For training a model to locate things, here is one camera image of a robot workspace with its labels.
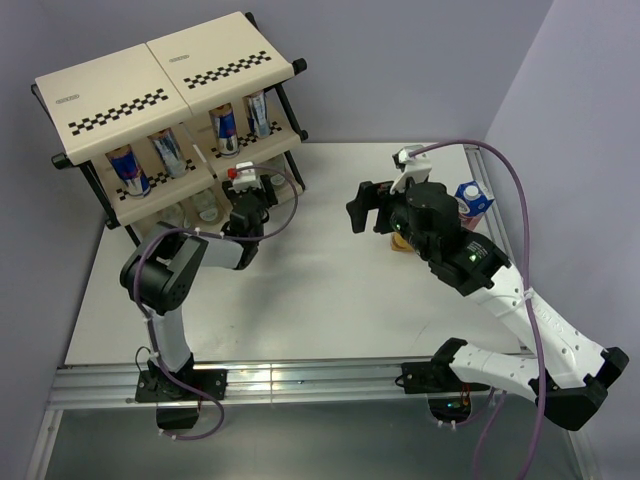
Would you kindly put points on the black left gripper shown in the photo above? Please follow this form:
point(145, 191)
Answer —
point(269, 197)

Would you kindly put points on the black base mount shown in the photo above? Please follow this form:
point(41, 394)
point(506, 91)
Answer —
point(451, 401)
point(177, 408)

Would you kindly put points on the beige three-tier shelf rack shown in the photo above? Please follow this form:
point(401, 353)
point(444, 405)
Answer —
point(173, 82)

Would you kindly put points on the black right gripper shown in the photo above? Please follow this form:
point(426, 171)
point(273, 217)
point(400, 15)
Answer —
point(359, 207)

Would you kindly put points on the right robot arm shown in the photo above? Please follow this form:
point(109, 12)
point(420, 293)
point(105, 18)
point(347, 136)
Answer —
point(577, 373)

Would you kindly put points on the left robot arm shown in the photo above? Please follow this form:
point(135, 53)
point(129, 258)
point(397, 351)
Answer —
point(159, 274)

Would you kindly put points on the aluminium rail frame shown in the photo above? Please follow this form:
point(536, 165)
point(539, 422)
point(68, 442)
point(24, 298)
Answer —
point(322, 315)

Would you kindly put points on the glass bottle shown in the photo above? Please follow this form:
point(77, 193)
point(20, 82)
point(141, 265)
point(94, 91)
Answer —
point(277, 178)
point(207, 206)
point(176, 215)

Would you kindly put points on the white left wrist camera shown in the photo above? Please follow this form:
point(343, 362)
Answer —
point(243, 177)

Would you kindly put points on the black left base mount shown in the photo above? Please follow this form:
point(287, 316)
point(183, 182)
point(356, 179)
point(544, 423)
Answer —
point(177, 408)

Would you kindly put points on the pineapple juice carton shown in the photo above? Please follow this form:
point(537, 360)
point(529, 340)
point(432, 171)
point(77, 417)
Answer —
point(399, 244)

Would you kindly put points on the red grape juice carton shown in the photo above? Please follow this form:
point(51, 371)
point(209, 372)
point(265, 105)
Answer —
point(474, 200)

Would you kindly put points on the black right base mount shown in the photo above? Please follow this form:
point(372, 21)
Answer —
point(451, 401)

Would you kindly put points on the energy drink can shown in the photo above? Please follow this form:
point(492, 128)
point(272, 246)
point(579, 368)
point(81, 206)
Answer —
point(257, 114)
point(129, 171)
point(167, 148)
point(224, 126)

